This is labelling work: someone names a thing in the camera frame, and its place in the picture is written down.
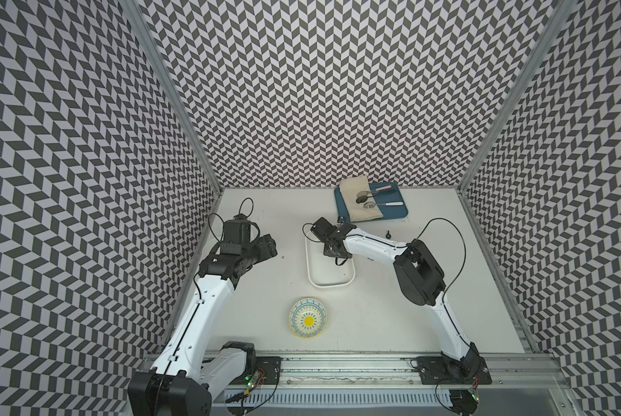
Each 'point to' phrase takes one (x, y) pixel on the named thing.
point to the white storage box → (322, 270)
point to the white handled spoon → (370, 204)
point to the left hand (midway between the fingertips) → (265, 248)
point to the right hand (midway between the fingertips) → (337, 251)
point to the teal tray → (388, 194)
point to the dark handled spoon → (362, 199)
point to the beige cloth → (350, 185)
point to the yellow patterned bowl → (307, 318)
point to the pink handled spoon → (366, 193)
